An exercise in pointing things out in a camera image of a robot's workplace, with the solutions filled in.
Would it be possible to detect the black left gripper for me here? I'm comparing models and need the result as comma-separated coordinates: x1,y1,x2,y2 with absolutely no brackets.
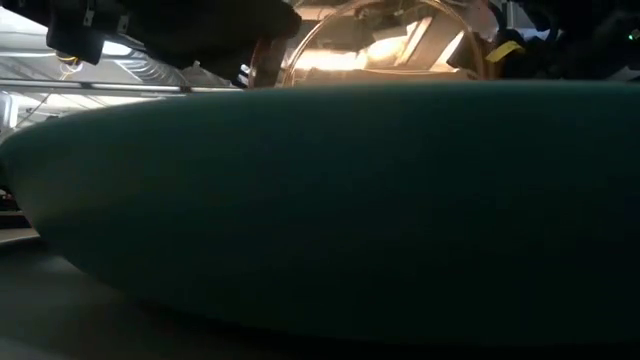
119,0,303,89

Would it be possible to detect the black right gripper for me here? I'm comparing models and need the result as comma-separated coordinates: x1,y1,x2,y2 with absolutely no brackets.
447,0,640,81

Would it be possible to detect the small orange translucent plate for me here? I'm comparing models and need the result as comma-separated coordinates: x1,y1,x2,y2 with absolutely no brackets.
282,0,489,84

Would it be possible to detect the large green plastic plate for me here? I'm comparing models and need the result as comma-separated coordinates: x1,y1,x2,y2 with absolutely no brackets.
0,79,640,346

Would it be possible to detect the yellow label tag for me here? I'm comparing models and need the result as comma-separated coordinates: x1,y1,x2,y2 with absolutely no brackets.
486,40,526,64

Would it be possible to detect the long linear ceiling light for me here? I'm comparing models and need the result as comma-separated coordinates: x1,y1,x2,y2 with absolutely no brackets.
0,78,246,97

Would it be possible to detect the large grey plastic plate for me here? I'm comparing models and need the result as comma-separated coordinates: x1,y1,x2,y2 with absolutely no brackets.
0,238,640,360

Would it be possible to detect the yellow ceiling cord reel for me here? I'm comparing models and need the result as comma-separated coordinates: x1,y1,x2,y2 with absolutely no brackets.
54,51,82,69

